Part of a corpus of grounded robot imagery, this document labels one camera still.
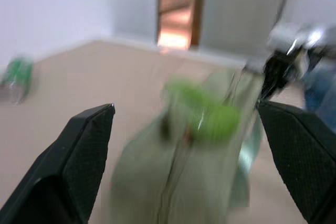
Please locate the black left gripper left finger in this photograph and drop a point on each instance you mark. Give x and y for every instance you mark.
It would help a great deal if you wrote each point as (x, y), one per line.
(65, 171)

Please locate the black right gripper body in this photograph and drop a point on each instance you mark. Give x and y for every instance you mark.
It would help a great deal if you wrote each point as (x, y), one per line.
(277, 74)

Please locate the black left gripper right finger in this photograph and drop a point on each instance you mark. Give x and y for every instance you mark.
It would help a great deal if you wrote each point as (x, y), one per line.
(304, 155)

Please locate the green fabric zipper pouch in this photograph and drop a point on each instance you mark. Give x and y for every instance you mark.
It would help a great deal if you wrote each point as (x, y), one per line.
(194, 182)

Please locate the person in blue jeans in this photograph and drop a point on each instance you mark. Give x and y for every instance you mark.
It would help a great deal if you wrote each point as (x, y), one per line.
(321, 90)

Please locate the green labelled container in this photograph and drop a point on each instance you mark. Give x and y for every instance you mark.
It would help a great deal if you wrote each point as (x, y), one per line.
(17, 77)

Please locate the brown wooden door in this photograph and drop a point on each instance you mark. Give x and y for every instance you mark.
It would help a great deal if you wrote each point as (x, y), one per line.
(176, 11)

